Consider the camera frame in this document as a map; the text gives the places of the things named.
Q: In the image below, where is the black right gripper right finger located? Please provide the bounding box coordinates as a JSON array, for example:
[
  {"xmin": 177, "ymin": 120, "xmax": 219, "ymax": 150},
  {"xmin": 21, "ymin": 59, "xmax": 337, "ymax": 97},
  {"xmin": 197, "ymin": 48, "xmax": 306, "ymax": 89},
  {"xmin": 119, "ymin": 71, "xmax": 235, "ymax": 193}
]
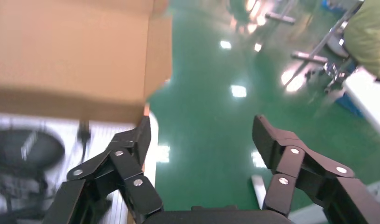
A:
[{"xmin": 252, "ymin": 114, "xmax": 380, "ymax": 224}]

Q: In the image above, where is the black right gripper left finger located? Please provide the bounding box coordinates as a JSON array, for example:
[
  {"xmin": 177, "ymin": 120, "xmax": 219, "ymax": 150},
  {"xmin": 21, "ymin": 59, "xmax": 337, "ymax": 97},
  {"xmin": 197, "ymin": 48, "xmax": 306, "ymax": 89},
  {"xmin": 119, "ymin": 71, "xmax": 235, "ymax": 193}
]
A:
[{"xmin": 43, "ymin": 116, "xmax": 164, "ymax": 224}]

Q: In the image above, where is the brown cardboard storage box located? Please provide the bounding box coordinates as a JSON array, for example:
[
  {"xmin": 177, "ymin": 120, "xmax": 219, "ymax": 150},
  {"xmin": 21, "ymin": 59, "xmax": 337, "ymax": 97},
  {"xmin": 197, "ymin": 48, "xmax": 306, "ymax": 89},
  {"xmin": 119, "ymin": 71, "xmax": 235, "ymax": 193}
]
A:
[{"xmin": 0, "ymin": 0, "xmax": 174, "ymax": 224}]

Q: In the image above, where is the white printed paper manual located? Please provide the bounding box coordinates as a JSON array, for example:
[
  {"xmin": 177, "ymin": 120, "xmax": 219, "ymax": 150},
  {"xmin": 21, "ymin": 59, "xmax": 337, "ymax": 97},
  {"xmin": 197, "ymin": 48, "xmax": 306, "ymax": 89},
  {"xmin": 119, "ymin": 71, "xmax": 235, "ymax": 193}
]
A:
[{"xmin": 0, "ymin": 112, "xmax": 140, "ymax": 224}]

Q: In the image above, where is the person in yellow coat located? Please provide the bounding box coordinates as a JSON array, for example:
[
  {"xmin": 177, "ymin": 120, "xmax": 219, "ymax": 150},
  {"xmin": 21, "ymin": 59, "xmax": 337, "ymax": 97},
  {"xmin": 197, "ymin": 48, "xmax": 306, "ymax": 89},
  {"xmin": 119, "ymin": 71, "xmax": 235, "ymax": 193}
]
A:
[{"xmin": 344, "ymin": 0, "xmax": 380, "ymax": 82}]

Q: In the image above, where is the metal stand frame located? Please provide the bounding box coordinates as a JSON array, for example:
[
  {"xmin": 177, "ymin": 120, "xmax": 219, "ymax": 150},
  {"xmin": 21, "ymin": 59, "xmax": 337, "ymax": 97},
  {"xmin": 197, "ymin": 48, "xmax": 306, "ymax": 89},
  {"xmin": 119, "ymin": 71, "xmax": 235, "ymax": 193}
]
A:
[{"xmin": 265, "ymin": 0, "xmax": 366, "ymax": 64}]

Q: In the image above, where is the black wired computer mouse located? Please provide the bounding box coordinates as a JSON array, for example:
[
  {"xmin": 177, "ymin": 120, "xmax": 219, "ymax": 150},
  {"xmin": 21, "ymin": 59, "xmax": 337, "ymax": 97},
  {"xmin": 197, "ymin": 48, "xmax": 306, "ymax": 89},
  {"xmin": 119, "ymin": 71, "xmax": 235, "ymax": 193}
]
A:
[{"xmin": 0, "ymin": 119, "xmax": 92, "ymax": 175}]

